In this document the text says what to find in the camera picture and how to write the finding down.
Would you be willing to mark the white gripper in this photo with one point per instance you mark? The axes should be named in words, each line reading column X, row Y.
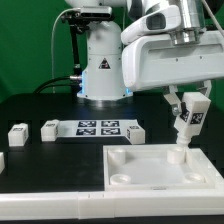
column 153, row 62

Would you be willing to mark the white square tabletop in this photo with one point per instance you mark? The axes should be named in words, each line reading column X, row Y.
column 158, row 167

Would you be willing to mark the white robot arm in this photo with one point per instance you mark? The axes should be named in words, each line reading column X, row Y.
column 103, row 77

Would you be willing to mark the fiducial marker sheet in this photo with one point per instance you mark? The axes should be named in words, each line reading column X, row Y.
column 94, row 128

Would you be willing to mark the white part at left edge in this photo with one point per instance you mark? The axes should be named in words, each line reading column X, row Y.
column 2, row 162

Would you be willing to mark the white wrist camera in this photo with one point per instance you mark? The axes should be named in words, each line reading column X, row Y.
column 161, row 21

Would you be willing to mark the grey camera on stand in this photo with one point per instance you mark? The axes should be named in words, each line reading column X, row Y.
column 96, row 13

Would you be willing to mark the black camera stand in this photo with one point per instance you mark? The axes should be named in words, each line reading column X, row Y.
column 77, row 27

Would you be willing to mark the white fence rail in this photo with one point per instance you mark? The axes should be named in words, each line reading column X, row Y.
column 110, row 204

